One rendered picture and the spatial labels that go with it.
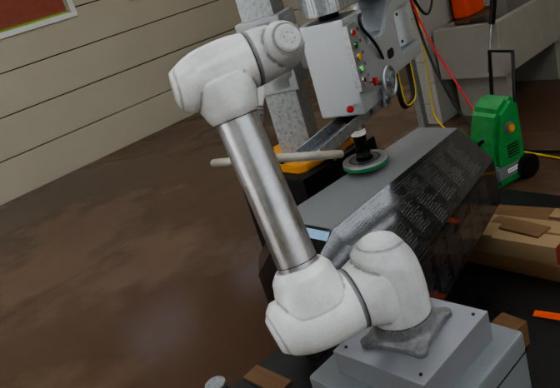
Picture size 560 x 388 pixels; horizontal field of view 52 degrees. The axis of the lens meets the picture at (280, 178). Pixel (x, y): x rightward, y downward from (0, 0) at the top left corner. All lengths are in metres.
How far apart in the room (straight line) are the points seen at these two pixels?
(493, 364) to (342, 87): 1.41
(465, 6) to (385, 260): 4.44
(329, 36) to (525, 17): 3.27
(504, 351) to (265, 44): 0.93
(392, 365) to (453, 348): 0.15
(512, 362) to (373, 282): 0.44
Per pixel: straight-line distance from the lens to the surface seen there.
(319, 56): 2.55
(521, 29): 5.50
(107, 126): 8.53
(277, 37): 1.29
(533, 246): 3.13
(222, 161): 1.98
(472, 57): 5.34
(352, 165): 2.71
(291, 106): 3.24
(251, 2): 3.18
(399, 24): 3.13
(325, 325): 1.35
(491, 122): 4.06
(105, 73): 8.54
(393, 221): 2.45
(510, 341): 1.60
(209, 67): 1.29
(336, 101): 2.58
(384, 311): 1.40
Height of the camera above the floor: 1.82
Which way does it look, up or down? 20 degrees down
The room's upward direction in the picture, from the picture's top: 17 degrees counter-clockwise
